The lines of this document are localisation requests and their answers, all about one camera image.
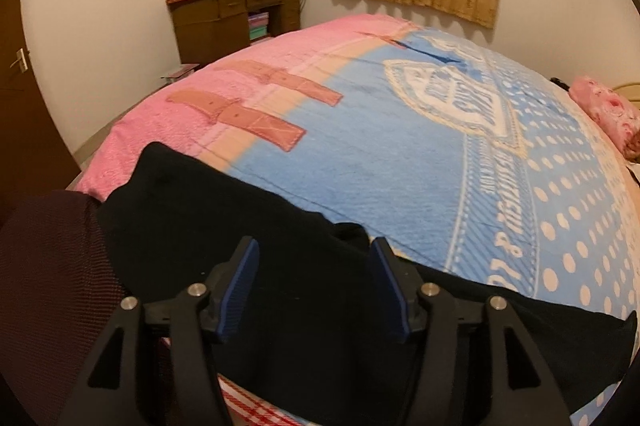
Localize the black trousers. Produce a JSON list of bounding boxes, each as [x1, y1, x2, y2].
[[98, 142, 638, 425]]

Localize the red mesh fabric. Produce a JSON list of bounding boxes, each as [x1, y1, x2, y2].
[[1, 191, 122, 425]]

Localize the dark brown door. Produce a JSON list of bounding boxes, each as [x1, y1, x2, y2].
[[0, 0, 80, 222]]

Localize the blue polka dot blanket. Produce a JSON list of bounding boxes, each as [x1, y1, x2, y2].
[[78, 15, 639, 317]]

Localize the pink floral folded blanket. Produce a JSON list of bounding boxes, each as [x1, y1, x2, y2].
[[568, 77, 639, 161]]

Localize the cream wooden headboard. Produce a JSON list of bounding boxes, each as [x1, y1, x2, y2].
[[613, 82, 640, 109]]

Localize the dark brown wooden desk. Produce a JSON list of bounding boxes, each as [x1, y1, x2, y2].
[[166, 0, 303, 67]]

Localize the colourful stacked books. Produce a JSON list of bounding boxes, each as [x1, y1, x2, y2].
[[248, 12, 269, 41]]

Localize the brass door handle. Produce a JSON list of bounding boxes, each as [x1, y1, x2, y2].
[[9, 48, 29, 74]]

